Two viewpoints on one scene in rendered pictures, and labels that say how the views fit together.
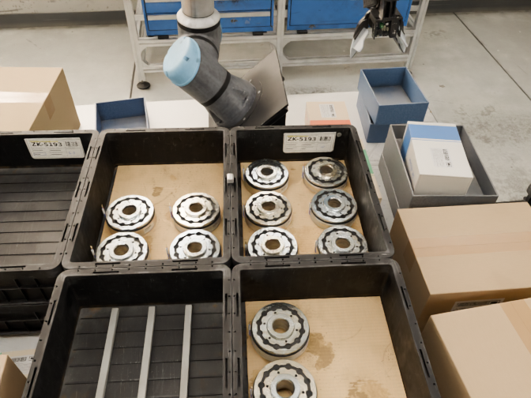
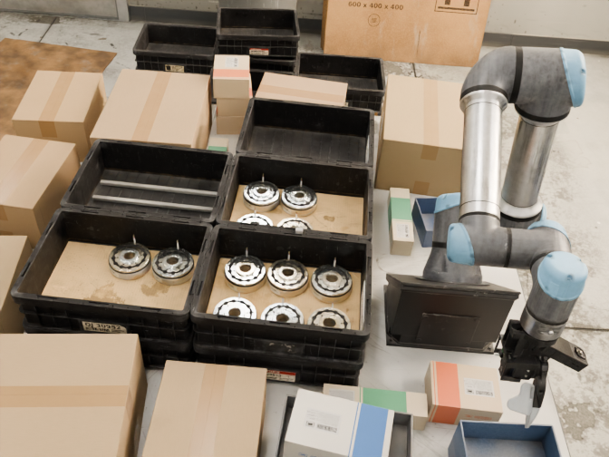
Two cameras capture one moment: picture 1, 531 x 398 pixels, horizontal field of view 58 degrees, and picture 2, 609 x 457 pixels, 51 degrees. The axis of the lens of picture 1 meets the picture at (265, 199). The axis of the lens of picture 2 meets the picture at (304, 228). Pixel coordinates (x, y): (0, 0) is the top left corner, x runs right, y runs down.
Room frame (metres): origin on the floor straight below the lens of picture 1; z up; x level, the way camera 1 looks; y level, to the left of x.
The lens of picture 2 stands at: (0.86, -1.07, 2.04)
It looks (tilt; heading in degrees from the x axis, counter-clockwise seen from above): 43 degrees down; 96
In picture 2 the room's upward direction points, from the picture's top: 5 degrees clockwise
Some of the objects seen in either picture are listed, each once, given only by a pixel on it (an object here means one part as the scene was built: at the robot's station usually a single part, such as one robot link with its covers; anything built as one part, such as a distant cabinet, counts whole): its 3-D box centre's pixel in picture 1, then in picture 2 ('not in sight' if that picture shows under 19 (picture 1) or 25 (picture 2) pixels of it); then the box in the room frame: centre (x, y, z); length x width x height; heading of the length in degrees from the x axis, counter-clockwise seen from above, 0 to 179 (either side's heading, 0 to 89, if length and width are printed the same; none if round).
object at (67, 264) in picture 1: (157, 191); (298, 196); (0.70, 0.22, 0.92); 0.40 x 0.30 x 0.02; 5
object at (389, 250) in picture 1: (302, 187); (286, 278); (0.72, -0.08, 0.92); 0.40 x 0.30 x 0.02; 5
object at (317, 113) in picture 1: (327, 126); (461, 394); (1.17, -0.18, 0.74); 0.16 x 0.12 x 0.07; 4
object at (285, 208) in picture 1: (268, 208); (287, 274); (0.71, -0.01, 0.86); 0.10 x 0.10 x 0.01
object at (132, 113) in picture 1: (123, 128); (449, 221); (1.14, 0.43, 0.74); 0.20 x 0.15 x 0.07; 15
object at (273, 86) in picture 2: not in sight; (299, 112); (0.60, 0.83, 0.78); 0.30 x 0.22 x 0.16; 1
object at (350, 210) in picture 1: (333, 204); (282, 319); (0.73, -0.15, 0.86); 0.10 x 0.10 x 0.01
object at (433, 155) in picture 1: (433, 161); (338, 436); (0.89, -0.41, 0.85); 0.20 x 0.12 x 0.09; 177
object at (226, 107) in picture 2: not in sight; (234, 94); (0.36, 0.83, 0.81); 0.16 x 0.12 x 0.07; 106
